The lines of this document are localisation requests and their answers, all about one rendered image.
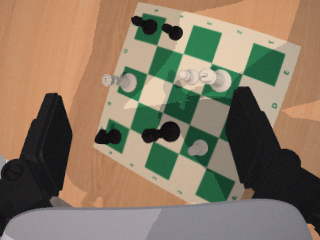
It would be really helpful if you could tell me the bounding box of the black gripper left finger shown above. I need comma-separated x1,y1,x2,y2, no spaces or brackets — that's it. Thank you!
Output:
0,93,73,237

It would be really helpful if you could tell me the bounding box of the green and white chessboard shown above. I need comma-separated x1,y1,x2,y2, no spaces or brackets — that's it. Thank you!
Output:
93,2,301,204

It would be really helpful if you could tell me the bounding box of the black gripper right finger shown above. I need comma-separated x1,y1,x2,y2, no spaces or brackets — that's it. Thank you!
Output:
225,86,320,236

